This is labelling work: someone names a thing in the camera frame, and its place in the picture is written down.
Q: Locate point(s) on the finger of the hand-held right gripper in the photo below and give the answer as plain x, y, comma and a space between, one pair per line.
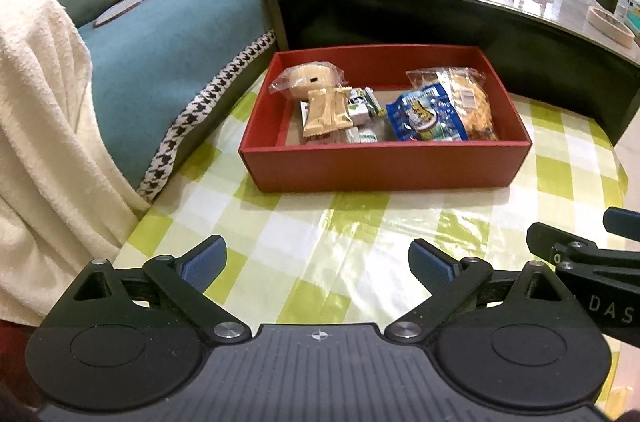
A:
625, 219
550, 239

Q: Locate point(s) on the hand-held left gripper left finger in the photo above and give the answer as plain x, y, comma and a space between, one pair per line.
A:
205, 259

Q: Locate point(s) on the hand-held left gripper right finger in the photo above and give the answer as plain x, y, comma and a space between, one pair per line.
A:
432, 262

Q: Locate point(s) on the red cardboard box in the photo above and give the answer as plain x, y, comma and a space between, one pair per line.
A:
380, 167

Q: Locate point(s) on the green white wafer packet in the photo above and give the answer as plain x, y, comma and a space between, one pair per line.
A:
365, 136
362, 102

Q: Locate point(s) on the blue snack packet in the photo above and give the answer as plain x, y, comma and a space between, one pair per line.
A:
425, 115

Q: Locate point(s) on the clear packet yellow fried snacks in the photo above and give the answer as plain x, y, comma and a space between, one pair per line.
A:
475, 107

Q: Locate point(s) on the gold striped snack packet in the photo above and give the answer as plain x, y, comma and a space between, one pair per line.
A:
325, 112

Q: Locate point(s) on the round pastry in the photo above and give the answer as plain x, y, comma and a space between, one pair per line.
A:
310, 77

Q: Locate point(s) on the green white checkered tablecloth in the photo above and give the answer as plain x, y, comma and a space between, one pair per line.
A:
350, 227

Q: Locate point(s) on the small round bowl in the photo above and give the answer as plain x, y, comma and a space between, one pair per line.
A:
620, 38

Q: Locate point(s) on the cream towel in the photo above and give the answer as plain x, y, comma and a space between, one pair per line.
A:
45, 152

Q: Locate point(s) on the cluttered storage shelf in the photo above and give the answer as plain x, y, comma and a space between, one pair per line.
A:
630, 10

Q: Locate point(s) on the teal blanket with houndstooth trim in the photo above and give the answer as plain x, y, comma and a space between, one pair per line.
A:
175, 32

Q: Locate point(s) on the dark coffee table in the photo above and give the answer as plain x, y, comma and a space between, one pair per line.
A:
400, 22

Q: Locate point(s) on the grey oval red-rimmed object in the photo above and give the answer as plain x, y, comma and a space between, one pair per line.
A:
130, 5

